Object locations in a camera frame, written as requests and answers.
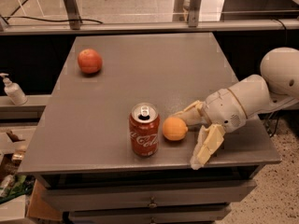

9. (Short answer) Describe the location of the grey drawer cabinet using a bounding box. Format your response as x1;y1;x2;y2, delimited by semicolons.
20;33;280;224

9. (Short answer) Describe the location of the red coke can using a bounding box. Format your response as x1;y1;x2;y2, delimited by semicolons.
129;103;160;157

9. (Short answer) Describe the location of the white pump bottle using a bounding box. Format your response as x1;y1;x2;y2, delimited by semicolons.
0;73;27;105

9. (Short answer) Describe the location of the cardboard box with clutter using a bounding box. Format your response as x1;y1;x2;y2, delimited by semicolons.
0;127;63;224

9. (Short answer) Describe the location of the lower grey drawer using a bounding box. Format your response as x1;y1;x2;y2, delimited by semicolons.
69;204;231;224

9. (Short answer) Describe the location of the metal window rail frame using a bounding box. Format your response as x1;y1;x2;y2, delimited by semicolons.
0;0;299;35

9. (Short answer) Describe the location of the black cable on floor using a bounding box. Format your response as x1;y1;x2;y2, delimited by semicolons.
0;14;104;26

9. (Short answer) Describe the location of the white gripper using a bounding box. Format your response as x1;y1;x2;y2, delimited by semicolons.
173;89;247;170

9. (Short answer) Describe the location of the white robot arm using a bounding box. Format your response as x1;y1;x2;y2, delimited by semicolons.
176;47;299;170

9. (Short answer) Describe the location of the upper grey drawer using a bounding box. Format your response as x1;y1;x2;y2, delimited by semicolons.
41;180;256;211

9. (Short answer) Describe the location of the red apple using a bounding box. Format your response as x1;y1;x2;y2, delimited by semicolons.
78;49;103;74

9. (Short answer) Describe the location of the grey drawer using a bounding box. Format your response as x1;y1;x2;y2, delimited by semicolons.
41;180;256;211
69;204;231;224

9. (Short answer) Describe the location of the orange fruit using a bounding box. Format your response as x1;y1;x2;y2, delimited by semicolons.
163;117;188;141

